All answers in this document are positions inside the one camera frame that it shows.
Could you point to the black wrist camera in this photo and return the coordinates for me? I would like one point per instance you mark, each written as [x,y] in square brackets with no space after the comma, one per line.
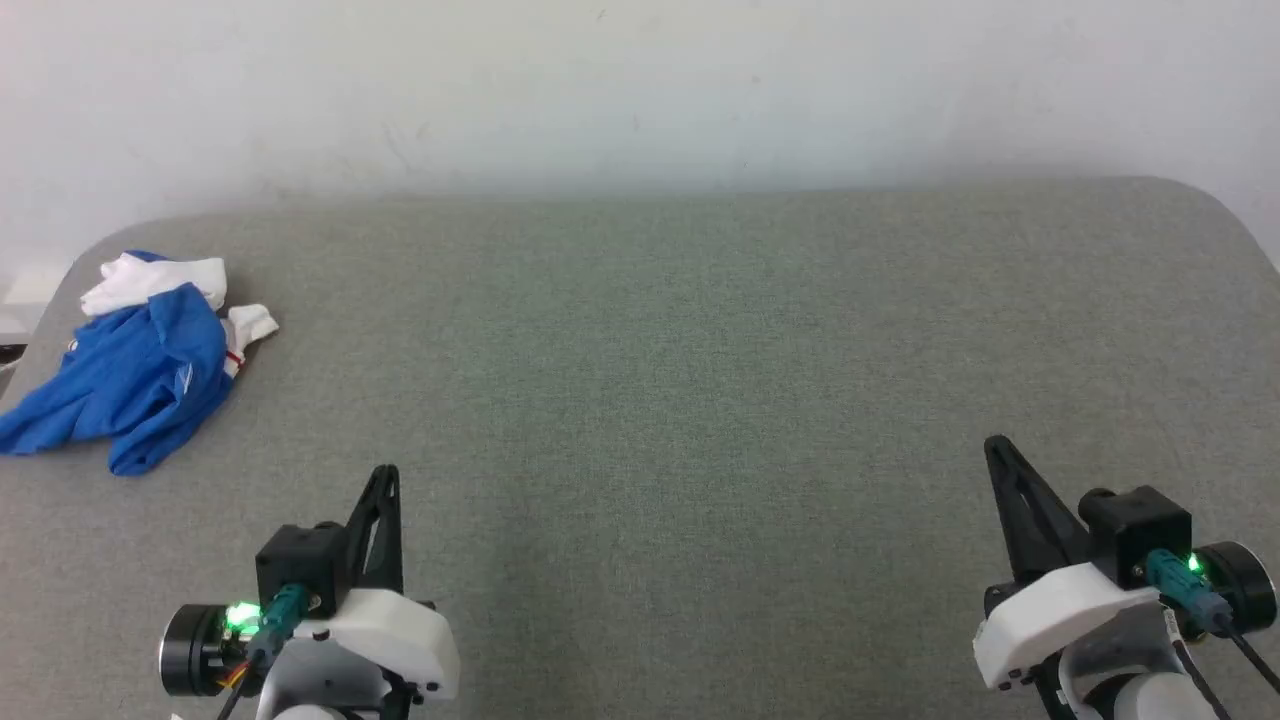
[300,560]
[1135,530]

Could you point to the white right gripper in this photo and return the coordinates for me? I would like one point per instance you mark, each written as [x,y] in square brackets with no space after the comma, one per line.
[1060,610]

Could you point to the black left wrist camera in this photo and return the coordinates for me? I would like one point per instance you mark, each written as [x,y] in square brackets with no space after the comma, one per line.
[300,560]

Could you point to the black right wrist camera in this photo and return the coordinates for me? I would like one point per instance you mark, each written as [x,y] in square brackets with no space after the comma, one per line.
[1135,530]

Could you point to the blue and white shirt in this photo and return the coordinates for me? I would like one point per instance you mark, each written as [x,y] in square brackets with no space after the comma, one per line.
[140,380]

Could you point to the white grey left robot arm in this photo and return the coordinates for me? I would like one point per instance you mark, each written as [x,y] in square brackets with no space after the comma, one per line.
[320,685]

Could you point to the black right gripper motor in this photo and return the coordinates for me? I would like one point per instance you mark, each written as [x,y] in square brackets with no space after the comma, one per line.
[1245,585]

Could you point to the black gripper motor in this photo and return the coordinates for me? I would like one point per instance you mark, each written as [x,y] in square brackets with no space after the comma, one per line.
[1245,585]
[190,650]

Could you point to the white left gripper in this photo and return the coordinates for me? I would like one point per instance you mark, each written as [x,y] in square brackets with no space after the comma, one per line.
[395,635]

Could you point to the black left gripper motor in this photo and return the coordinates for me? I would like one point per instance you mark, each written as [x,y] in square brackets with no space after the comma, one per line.
[190,650]

